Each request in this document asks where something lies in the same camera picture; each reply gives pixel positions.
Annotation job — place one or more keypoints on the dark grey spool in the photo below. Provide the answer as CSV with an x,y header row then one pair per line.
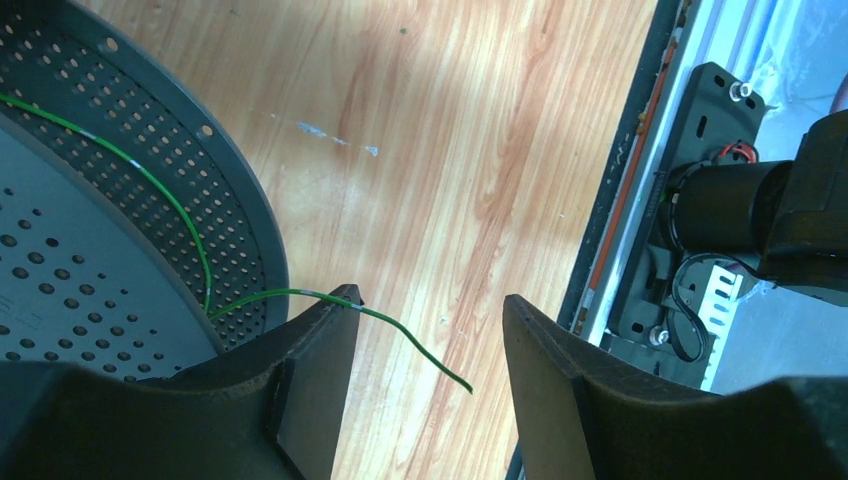
x,y
143,249

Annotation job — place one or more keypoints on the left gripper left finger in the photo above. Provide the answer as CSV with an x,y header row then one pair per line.
x,y
270,409

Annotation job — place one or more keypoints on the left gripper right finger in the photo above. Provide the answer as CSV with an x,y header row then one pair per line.
x,y
584,414

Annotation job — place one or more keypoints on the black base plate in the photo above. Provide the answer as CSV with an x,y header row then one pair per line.
x,y
681,211

